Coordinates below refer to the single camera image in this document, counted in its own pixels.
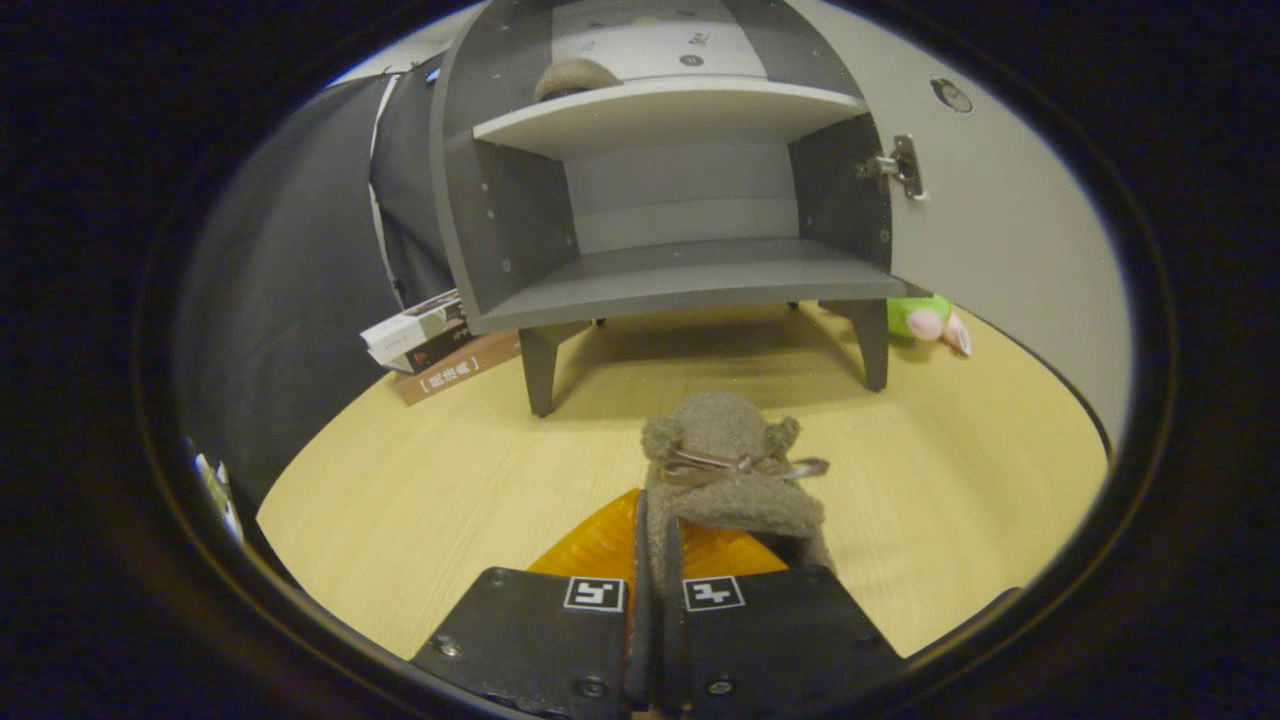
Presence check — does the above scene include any blurred white and blue clutter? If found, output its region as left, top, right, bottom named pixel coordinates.
left=195, top=453, right=246, bottom=543

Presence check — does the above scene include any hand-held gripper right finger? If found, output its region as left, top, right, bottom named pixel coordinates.
left=660, top=515, right=906, bottom=720

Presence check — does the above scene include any metal door hinge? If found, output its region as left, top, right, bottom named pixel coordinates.
left=857, top=135, right=926, bottom=201

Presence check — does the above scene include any black backdrop cloth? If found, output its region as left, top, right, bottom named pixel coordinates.
left=175, top=55, right=456, bottom=521

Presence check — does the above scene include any grey shoe cabinet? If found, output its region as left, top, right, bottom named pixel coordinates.
left=430, top=0, right=906, bottom=418

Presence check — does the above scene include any green plush toy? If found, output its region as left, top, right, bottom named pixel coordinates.
left=887, top=293, right=973, bottom=358

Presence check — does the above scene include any brown fuzzy shoe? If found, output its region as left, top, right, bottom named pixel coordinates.
left=535, top=57, right=623, bottom=103
left=640, top=390, right=836, bottom=601

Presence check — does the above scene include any black book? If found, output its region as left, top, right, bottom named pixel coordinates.
left=385, top=322, right=476, bottom=376

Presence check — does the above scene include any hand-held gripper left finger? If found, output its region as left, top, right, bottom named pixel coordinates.
left=410, top=488, right=653, bottom=720

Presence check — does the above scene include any brown book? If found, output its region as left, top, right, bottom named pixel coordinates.
left=393, top=330, right=523, bottom=407

